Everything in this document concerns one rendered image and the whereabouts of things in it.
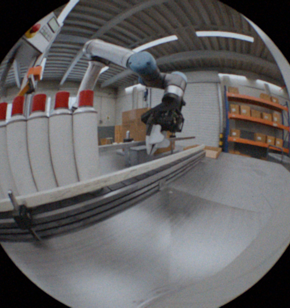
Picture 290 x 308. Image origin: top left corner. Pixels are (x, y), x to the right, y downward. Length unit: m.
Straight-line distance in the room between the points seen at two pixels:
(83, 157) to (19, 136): 0.14
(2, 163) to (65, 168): 0.15
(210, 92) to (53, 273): 4.62
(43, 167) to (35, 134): 0.06
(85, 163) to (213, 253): 0.24
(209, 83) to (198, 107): 1.14
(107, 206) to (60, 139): 0.16
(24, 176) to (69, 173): 0.10
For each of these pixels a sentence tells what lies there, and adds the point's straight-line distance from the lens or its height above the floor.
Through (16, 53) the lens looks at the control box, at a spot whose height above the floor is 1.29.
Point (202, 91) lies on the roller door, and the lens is 4.58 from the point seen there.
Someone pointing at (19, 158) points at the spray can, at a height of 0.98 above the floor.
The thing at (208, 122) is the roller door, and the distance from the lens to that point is 4.31.
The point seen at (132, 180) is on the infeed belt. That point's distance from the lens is 0.28.
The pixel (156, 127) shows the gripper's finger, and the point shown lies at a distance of 0.35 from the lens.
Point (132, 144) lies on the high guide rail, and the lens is 0.34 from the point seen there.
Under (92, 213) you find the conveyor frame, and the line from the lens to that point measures 0.23.
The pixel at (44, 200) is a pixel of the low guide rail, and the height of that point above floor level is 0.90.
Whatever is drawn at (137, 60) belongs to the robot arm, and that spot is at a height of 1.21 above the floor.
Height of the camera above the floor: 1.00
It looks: 13 degrees down
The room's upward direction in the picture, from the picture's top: straight up
